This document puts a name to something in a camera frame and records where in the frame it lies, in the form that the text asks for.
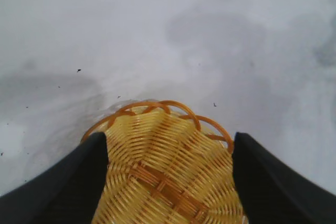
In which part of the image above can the yellow woven wicker basket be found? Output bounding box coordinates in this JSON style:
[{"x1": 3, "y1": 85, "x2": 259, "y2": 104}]
[{"x1": 80, "y1": 100, "x2": 249, "y2": 224}]

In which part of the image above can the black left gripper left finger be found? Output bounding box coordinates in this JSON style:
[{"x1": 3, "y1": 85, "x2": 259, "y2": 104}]
[{"x1": 0, "y1": 132, "x2": 109, "y2": 224}]

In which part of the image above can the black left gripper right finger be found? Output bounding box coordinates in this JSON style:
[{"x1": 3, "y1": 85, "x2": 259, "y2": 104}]
[{"x1": 232, "y1": 131, "x2": 336, "y2": 224}]

